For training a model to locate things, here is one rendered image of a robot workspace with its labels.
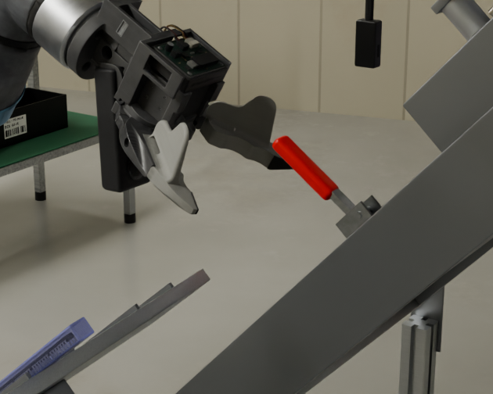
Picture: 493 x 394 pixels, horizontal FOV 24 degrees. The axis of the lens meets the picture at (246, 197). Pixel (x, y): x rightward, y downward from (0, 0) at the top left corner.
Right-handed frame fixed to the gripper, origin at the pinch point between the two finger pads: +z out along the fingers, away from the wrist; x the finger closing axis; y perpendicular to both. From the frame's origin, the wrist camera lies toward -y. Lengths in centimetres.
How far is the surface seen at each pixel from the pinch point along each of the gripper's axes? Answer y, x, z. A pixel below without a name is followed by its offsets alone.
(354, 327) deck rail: 4.5, -10.0, 16.2
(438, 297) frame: -36, 64, 9
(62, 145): -152, 173, -129
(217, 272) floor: -157, 185, -67
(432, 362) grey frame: -44, 63, 14
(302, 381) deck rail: -2.6, -10.0, 15.2
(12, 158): -153, 155, -131
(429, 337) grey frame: -40, 61, 12
